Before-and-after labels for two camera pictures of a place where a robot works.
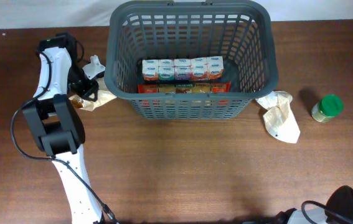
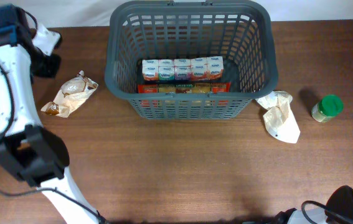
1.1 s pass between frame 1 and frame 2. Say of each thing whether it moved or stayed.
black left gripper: moved
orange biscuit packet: stayed
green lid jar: stayed
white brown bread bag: moved
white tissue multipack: stayed
